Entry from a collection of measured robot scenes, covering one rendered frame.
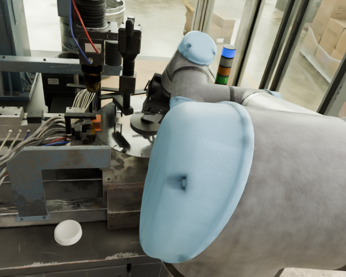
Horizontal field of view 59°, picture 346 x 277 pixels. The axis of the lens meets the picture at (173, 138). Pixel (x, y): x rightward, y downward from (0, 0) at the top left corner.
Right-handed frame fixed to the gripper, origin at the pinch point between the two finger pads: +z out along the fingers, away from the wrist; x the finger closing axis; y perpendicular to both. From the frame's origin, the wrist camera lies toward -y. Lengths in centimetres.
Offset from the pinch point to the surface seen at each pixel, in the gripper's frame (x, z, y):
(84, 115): 0.9, 5.1, 20.8
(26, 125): -0.6, 24.4, 38.3
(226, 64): -22.9, -5.6, -20.3
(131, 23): -9.3, -24.8, 14.9
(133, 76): -5.4, -11.0, 10.7
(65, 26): -57, 39, 36
